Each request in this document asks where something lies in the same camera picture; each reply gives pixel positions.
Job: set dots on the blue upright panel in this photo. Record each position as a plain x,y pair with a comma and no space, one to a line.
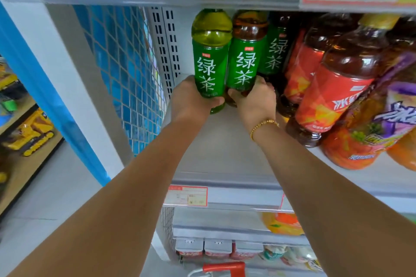
48,101

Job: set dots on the person's left hand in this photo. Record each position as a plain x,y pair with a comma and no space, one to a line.
187,101

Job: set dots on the person's right thumb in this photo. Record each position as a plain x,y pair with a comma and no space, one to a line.
236,93

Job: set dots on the yellow toy truck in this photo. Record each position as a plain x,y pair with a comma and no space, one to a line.
6,77

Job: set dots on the small red label tea bottle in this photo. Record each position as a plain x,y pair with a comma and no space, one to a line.
304,65

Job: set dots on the person's right forearm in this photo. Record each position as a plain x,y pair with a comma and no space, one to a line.
328,208

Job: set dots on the pile of snack packets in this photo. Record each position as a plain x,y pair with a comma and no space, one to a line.
292,255

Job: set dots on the wooden toy shelf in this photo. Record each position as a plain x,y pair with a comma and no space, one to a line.
19,160

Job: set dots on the purple label tea bottle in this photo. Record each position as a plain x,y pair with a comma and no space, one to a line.
383,117

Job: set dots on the green tea bottle pale liquid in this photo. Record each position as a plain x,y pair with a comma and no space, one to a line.
210,56

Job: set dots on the small red-bordered price tag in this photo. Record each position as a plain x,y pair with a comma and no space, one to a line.
187,195

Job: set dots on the yellow toy excavator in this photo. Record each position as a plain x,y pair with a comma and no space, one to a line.
31,134

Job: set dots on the white metal shelf unit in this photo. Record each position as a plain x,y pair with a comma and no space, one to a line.
224,150

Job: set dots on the person's left thumb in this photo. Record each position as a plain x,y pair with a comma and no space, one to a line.
214,101

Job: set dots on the large red label tea bottle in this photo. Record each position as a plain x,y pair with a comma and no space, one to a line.
334,91

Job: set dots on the green tea bottle amber liquid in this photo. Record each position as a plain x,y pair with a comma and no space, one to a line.
246,56

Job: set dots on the person's left forearm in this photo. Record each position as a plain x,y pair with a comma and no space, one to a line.
123,199

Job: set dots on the green toy vehicle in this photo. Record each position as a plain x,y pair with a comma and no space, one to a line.
7,103

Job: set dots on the orange juice bottle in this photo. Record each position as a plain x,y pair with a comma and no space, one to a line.
282,223

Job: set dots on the person's right hand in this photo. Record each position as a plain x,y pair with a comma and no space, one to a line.
258,104

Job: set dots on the green tea bottle dark liquid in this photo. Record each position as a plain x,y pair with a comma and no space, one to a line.
276,49

